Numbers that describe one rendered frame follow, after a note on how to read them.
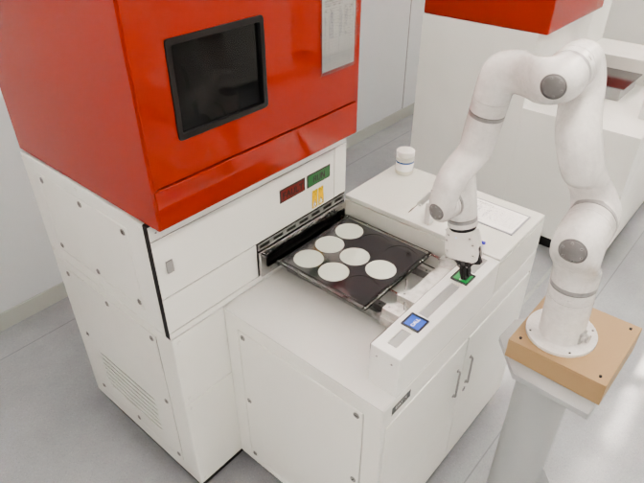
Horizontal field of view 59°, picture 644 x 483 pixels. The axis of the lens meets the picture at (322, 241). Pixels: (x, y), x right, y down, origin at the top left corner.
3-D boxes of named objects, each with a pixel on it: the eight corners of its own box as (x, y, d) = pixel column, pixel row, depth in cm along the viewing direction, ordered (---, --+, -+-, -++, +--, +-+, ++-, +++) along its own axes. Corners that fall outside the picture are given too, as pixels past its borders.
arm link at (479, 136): (474, 132, 132) (445, 232, 152) (513, 113, 140) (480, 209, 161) (444, 116, 136) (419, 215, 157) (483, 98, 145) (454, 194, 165)
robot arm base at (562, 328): (609, 333, 160) (627, 283, 149) (574, 369, 150) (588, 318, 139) (548, 300, 172) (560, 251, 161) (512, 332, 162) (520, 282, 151)
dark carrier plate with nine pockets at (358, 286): (281, 261, 188) (281, 259, 188) (346, 218, 210) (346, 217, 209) (364, 306, 170) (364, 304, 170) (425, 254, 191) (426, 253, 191)
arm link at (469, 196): (464, 226, 155) (483, 213, 160) (461, 181, 149) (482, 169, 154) (439, 219, 161) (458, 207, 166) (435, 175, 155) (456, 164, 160)
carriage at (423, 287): (379, 323, 170) (379, 316, 168) (443, 266, 193) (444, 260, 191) (401, 335, 166) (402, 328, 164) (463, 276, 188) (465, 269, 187)
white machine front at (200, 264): (166, 336, 170) (141, 224, 147) (339, 223, 220) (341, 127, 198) (172, 341, 168) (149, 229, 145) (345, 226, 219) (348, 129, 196)
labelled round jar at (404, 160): (391, 172, 224) (393, 149, 219) (402, 166, 229) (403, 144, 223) (406, 177, 221) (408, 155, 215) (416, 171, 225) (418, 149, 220)
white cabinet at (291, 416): (242, 462, 228) (221, 309, 181) (383, 333, 288) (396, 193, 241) (371, 571, 193) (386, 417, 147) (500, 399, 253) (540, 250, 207)
